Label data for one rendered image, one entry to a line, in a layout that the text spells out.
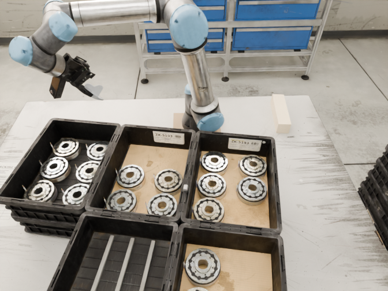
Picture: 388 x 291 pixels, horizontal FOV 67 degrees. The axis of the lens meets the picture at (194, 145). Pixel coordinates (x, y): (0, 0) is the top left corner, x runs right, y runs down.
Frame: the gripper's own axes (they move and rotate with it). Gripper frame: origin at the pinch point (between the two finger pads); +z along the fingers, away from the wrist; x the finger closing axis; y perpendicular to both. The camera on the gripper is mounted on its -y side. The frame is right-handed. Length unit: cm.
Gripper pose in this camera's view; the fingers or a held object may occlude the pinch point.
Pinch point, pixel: (93, 86)
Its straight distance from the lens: 124.2
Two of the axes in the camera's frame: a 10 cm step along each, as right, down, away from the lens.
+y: 7.6, -6.1, -2.1
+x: -5.6, -7.9, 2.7
